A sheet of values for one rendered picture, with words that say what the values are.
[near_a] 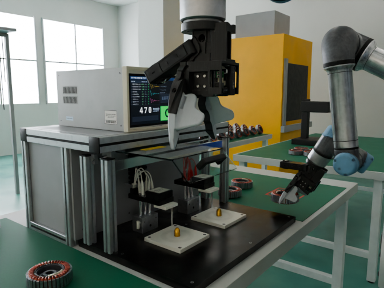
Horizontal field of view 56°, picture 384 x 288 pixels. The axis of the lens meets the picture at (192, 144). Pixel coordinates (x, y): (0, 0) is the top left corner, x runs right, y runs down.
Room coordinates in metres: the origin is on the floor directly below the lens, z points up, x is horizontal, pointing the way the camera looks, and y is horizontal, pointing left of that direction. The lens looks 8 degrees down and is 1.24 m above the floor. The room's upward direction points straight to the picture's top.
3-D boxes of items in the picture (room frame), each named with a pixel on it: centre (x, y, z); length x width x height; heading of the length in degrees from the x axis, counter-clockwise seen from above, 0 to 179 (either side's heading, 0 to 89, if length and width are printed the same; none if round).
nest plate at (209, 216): (1.30, -0.10, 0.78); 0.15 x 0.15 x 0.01; 52
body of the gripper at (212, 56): (0.61, -0.02, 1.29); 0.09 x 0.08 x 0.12; 60
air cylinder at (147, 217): (1.19, 0.16, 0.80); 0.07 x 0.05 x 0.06; 142
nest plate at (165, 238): (1.10, 0.05, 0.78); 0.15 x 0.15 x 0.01; 52
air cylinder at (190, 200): (1.38, 0.01, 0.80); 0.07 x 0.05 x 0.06; 142
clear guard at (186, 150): (1.10, 0.06, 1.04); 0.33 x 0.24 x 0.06; 52
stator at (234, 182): (1.82, -0.26, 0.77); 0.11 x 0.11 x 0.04
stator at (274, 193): (1.42, -0.38, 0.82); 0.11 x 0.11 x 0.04
